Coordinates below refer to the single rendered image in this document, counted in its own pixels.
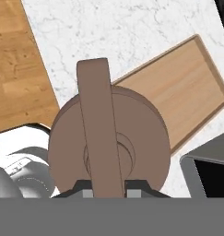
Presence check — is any grey metal sink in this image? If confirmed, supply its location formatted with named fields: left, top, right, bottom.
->
left=179, top=130, right=224, bottom=199

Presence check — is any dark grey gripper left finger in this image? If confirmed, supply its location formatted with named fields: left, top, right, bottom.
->
left=52, top=179, right=95, bottom=199

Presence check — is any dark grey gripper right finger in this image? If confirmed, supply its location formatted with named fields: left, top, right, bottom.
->
left=124, top=179, right=173, bottom=199

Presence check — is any wooden tray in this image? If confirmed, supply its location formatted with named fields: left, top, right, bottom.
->
left=112, top=34, right=224, bottom=156

